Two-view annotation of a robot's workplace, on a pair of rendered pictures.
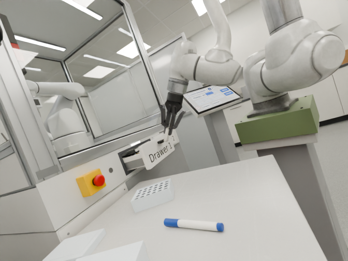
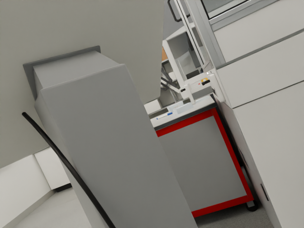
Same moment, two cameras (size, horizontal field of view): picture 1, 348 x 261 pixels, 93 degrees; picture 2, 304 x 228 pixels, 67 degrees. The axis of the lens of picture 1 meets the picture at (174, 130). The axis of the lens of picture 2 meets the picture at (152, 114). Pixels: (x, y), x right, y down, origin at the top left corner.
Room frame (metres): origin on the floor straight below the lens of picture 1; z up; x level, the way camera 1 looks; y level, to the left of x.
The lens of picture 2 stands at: (2.08, -0.40, 0.94)
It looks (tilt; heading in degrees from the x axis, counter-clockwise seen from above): 4 degrees down; 169
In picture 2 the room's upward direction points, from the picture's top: 24 degrees counter-clockwise
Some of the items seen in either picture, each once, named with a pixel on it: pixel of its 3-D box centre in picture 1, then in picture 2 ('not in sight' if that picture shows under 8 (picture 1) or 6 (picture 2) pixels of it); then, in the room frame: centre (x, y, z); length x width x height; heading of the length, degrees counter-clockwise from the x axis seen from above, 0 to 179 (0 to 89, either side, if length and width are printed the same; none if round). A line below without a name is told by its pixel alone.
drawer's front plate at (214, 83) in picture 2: (165, 140); (214, 86); (1.17, 0.08, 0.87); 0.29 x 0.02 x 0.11; 155
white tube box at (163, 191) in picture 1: (154, 194); (182, 108); (0.52, 0.13, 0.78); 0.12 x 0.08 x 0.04; 88
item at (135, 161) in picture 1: (129, 159); (226, 79); (0.92, 0.29, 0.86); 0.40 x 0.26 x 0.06; 65
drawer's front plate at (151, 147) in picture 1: (159, 148); (190, 92); (0.83, 0.10, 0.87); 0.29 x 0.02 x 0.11; 155
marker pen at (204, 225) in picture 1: (190, 223); (164, 116); (0.33, 0.03, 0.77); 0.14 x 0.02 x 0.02; 55
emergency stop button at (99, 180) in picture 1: (98, 180); not in sight; (0.56, 0.30, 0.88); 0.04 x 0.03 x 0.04; 155
